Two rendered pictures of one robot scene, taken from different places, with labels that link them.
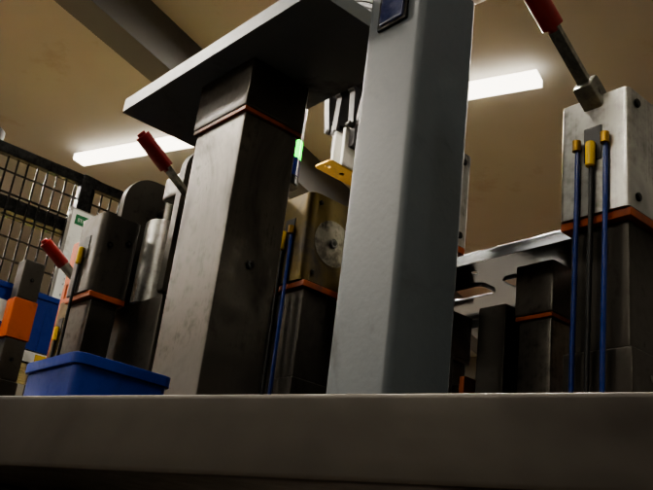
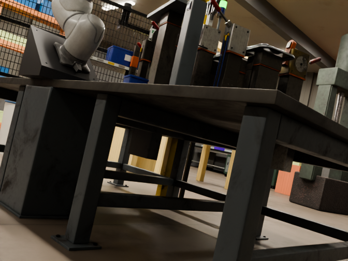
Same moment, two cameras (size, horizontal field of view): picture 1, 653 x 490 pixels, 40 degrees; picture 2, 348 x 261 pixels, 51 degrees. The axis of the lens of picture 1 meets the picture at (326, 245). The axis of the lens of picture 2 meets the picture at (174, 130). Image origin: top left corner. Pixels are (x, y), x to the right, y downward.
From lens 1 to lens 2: 0.96 m
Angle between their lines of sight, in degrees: 23
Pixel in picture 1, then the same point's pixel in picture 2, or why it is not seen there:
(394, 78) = (186, 22)
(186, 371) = (152, 78)
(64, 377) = (128, 78)
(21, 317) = (135, 61)
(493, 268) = not seen: hidden behind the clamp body
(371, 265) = (177, 61)
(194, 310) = (155, 66)
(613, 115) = (231, 29)
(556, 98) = not seen: outside the picture
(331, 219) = not seen: hidden behind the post
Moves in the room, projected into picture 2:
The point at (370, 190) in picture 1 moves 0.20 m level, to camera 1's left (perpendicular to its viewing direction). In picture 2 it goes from (179, 45) to (136, 39)
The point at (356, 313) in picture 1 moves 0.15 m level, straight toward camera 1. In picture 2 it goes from (174, 69) to (164, 59)
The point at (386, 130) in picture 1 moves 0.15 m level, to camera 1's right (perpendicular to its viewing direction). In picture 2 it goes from (183, 33) to (217, 38)
